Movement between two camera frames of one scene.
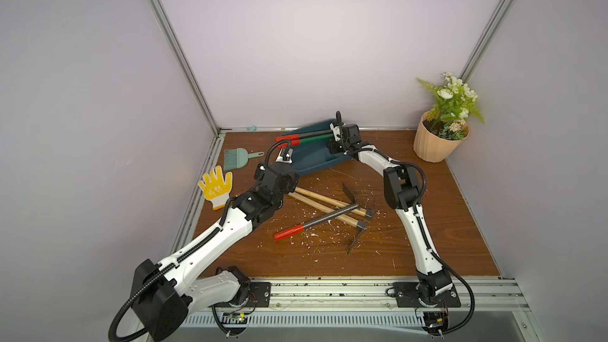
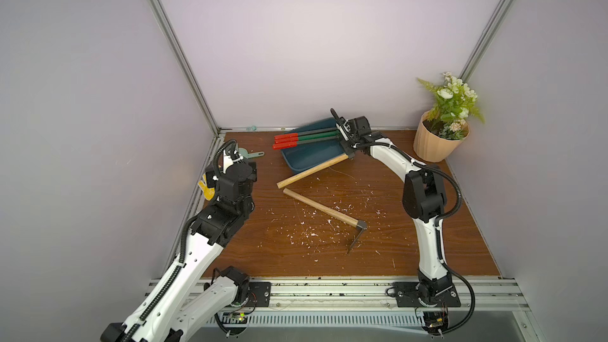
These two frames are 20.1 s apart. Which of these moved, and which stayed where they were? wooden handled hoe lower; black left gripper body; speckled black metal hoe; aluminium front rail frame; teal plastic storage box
Moved: black left gripper body
Stayed: speckled black metal hoe; teal plastic storage box; wooden handled hoe lower; aluminium front rail frame
